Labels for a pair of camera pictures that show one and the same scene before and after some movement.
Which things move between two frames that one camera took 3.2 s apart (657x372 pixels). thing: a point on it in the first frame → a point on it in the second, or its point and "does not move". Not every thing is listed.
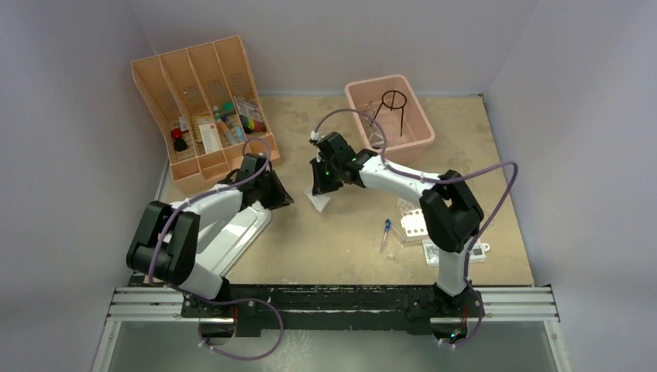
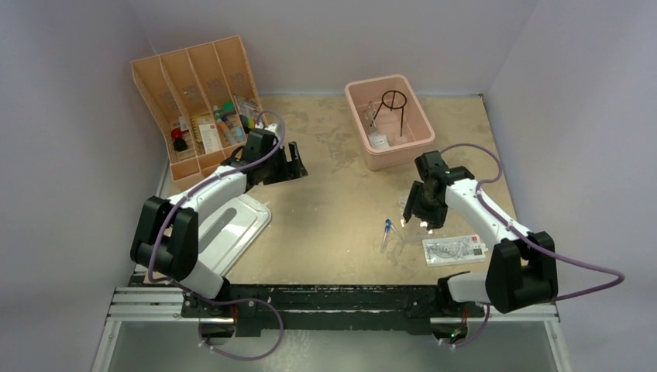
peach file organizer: [204, 102] does not move
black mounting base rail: [331, 310] does not move
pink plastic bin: [390, 102] does not move
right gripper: [321, 185] → [435, 219]
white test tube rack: [413, 220] does not move
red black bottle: [180, 143] does not move
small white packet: [318, 201] → [379, 141]
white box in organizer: [210, 138] does not move
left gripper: [280, 198] → [292, 170]
